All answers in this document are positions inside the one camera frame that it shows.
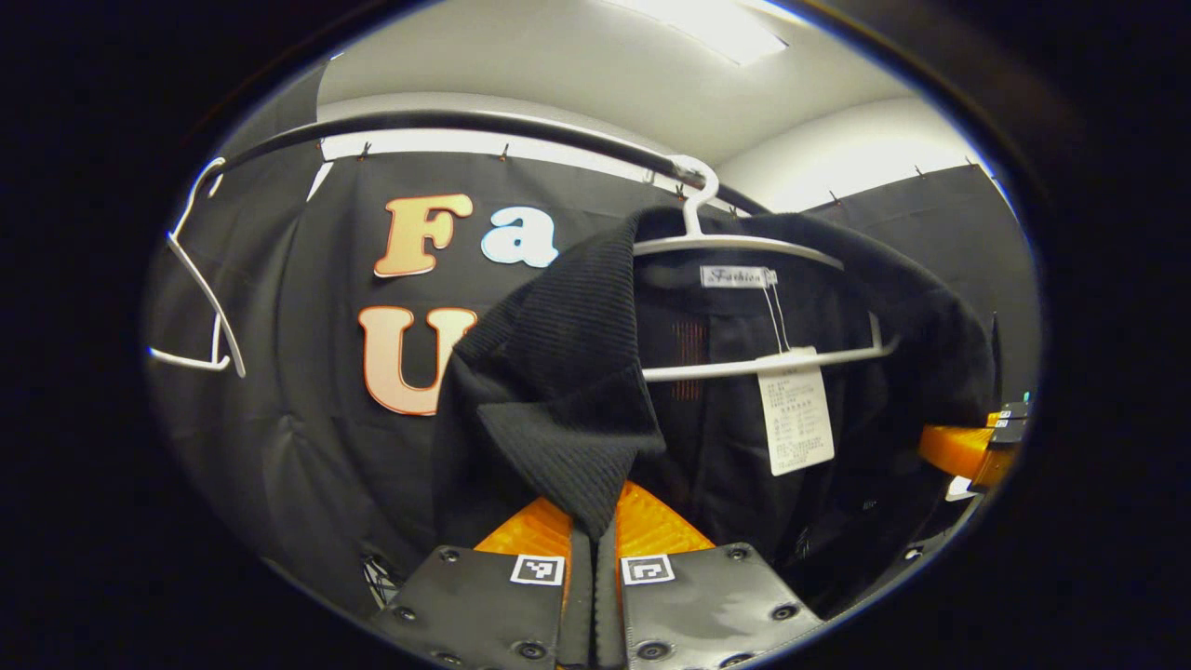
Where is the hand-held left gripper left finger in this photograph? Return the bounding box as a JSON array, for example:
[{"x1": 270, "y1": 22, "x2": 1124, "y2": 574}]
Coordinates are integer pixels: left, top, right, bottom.
[{"x1": 370, "y1": 496, "x2": 596, "y2": 670}]

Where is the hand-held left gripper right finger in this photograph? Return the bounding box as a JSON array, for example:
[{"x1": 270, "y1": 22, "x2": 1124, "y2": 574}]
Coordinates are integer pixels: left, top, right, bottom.
[{"x1": 594, "y1": 479, "x2": 826, "y2": 670}]

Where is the black jacket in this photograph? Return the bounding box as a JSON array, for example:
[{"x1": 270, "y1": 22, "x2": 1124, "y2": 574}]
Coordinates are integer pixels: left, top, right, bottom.
[{"x1": 430, "y1": 207, "x2": 997, "y2": 620}]

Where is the white plastic clothes hanger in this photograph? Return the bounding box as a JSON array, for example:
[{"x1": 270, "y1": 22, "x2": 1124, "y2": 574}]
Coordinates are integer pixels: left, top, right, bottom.
[
  {"x1": 147, "y1": 156, "x2": 248, "y2": 380},
  {"x1": 633, "y1": 154, "x2": 899, "y2": 384}
]

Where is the black clothes rack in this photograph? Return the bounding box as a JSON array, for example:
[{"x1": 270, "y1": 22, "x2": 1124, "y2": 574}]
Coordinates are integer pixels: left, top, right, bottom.
[{"x1": 221, "y1": 109, "x2": 769, "y2": 215}]

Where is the black backdrop cloth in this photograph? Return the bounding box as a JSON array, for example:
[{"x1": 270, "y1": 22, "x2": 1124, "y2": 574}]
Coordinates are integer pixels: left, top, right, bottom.
[{"x1": 144, "y1": 65, "x2": 1041, "y2": 615}]

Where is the ceiling light panel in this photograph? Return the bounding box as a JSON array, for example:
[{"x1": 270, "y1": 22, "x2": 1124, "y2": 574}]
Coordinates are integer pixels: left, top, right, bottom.
[{"x1": 605, "y1": 0, "x2": 790, "y2": 66}]

